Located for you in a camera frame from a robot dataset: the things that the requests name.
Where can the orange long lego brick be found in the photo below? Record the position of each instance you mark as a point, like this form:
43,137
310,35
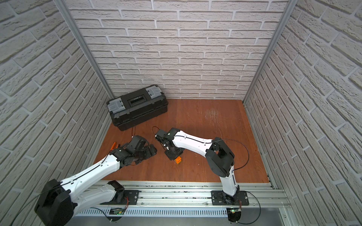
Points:
178,160

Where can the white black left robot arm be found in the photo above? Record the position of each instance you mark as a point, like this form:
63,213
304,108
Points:
62,200

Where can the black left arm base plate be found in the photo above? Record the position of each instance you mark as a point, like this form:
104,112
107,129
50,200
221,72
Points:
129,197

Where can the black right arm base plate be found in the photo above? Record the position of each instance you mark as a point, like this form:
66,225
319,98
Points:
220,198

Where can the aluminium corner post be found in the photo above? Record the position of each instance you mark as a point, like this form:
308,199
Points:
66,14
273,42

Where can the aluminium corner post left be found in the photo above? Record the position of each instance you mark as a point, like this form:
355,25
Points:
66,14

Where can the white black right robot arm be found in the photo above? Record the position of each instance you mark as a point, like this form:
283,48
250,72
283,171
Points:
219,156

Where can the white perforated cable tray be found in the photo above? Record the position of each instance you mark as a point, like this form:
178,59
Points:
154,212

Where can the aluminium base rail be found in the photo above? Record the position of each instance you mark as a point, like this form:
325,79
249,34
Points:
198,194

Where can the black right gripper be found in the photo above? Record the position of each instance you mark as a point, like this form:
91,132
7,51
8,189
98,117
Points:
172,157

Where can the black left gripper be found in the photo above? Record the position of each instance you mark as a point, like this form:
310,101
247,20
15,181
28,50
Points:
145,151

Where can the orange handled pliers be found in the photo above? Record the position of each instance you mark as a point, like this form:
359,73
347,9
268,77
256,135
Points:
114,146

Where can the aluminium corner post right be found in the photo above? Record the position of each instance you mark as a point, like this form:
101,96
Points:
273,42

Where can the black plastic toolbox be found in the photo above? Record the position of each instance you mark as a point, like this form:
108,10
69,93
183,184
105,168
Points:
137,107

